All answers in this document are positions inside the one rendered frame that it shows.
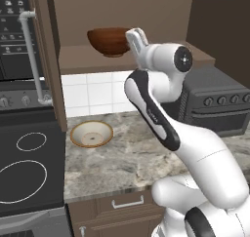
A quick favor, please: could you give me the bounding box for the dark brown bowl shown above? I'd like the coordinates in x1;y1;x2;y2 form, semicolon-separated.
86;26;132;59

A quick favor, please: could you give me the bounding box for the black microwave oven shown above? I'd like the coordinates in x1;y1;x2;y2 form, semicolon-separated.
0;0;46;83

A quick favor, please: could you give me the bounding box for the black stove with hob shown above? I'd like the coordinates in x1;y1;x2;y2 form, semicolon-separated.
0;80;72;237

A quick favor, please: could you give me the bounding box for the brown drawer front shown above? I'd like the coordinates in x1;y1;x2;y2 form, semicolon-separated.
96;189;166;219

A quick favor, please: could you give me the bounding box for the brown base cabinet door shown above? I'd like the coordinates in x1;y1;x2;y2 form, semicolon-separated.
68;199;166;237

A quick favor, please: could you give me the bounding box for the beige bowl with brown rim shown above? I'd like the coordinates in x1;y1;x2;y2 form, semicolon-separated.
69;120;114;149

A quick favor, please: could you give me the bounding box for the white drawer handle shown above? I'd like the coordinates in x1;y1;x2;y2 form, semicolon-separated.
110;194;146;210

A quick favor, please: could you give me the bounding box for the grey stove knob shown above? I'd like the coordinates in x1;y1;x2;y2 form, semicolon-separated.
21;95;32;107
0;96;11;108

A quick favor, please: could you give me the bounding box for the white cabinet door handle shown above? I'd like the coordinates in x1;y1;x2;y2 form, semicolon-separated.
18;9;54;106

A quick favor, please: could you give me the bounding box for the brown wall cabinet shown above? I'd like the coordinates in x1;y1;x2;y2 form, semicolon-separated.
46;0;232;76

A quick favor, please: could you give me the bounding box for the dark grey toaster oven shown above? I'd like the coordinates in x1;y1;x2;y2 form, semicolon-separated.
161;65;250;138

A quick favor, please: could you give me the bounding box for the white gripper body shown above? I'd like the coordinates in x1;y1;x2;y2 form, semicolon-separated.
125;26;149;55

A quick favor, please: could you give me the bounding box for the white base cabinet handle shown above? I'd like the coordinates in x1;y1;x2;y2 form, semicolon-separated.
78;225;88;237

